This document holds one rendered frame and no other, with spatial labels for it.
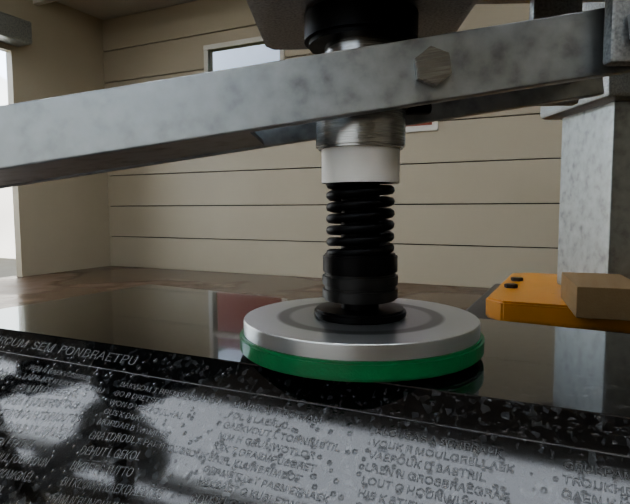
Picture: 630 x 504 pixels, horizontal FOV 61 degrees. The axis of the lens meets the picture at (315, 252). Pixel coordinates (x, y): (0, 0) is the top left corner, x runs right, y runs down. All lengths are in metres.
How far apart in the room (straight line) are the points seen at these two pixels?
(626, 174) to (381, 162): 0.77
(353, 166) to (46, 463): 0.36
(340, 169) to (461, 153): 6.25
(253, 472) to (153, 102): 0.29
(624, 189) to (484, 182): 5.50
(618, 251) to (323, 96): 0.83
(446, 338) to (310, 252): 6.93
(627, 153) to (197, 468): 0.96
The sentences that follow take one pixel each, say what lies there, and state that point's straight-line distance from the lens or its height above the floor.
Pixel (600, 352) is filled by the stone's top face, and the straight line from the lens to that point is 0.56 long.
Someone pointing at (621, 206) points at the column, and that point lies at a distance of 1.17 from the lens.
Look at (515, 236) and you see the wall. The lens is 6.59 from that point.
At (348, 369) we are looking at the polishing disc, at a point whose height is 0.84.
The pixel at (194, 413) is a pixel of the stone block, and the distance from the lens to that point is 0.47.
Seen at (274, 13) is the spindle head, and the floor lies 1.12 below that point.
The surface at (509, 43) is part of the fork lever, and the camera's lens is 0.46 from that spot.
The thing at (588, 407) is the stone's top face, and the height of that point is 0.82.
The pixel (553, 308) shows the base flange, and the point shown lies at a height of 0.77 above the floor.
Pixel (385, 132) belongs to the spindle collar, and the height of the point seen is 1.02.
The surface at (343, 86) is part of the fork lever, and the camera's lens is 0.44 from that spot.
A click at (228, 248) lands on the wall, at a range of 8.02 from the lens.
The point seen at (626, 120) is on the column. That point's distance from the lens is 1.18.
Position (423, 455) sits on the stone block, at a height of 0.79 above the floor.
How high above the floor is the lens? 0.95
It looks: 5 degrees down
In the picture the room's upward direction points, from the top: straight up
